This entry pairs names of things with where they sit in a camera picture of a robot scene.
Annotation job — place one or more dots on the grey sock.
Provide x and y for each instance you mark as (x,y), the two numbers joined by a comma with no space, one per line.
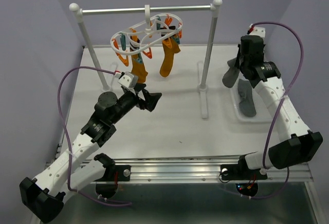
(246,103)
(232,73)

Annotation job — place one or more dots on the white clip hanger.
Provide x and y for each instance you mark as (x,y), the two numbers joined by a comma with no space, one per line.
(153,30)

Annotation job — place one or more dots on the orange clothes peg right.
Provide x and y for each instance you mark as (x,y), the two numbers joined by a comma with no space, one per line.
(148,53)

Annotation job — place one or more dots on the orange clothes peg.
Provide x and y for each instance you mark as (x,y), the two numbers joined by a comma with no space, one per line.
(124,59)
(148,53)

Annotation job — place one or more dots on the teal clothes peg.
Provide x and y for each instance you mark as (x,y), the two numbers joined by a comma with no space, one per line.
(123,42)
(176,38)

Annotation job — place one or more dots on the orange brown sock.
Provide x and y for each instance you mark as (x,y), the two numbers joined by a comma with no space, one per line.
(138,67)

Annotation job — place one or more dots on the teal clothes peg right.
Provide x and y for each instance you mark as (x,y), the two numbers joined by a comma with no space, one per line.
(176,38)

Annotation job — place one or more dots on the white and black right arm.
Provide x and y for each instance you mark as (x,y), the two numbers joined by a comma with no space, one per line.
(297,143)

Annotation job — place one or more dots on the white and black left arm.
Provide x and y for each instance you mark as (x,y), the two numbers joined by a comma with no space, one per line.
(46,193)

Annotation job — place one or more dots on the white clothes rack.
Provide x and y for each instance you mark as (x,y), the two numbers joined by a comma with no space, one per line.
(203,67)

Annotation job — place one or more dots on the aluminium mounting rail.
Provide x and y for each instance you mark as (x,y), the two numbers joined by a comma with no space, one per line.
(199,170)

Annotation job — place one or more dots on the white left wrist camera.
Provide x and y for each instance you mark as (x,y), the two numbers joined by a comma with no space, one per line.
(127,80)

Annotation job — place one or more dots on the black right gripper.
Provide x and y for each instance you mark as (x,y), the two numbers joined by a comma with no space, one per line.
(239,50)

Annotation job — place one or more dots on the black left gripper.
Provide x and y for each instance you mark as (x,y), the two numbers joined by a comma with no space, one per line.
(150,98)

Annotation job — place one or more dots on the white plastic basket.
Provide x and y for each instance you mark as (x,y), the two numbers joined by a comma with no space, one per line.
(256,105)

